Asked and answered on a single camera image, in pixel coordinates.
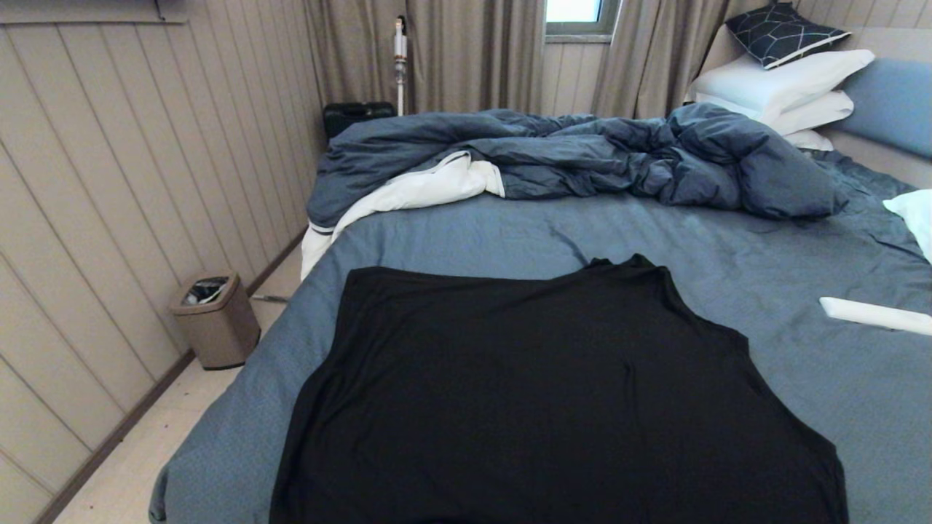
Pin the black moon print T-shirt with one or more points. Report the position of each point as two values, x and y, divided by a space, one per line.
568 415

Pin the blue bed sheet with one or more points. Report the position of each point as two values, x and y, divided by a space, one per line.
473 233

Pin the white sheet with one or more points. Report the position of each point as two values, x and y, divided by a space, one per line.
422 189

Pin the crumpled blue duvet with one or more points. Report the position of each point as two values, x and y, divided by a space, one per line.
582 153

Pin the black hard case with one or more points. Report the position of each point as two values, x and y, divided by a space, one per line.
349 116

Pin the grey metal floor piece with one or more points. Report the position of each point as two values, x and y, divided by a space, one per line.
269 298

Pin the white stick vacuum cleaner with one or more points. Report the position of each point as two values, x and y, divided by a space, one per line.
400 73

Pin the beige curtain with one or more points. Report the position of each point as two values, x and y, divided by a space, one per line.
466 58
648 58

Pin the brown trash bin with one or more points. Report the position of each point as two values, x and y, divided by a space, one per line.
218 335

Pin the black bin liner bag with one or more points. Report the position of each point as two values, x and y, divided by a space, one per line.
204 291

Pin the grey framed window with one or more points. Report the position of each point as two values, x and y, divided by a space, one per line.
575 11

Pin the white pillow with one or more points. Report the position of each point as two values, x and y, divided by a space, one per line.
815 113
808 140
779 80

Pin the dark patterned pillow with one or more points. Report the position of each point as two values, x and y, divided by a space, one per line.
779 33

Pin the white flat strip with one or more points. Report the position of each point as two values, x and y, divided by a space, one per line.
874 314

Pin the white cloth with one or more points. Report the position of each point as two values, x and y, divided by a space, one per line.
917 218

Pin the blue headboard cushion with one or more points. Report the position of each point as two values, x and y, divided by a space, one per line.
895 102

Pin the beige upholstered bed frame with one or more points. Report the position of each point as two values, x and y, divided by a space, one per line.
888 171

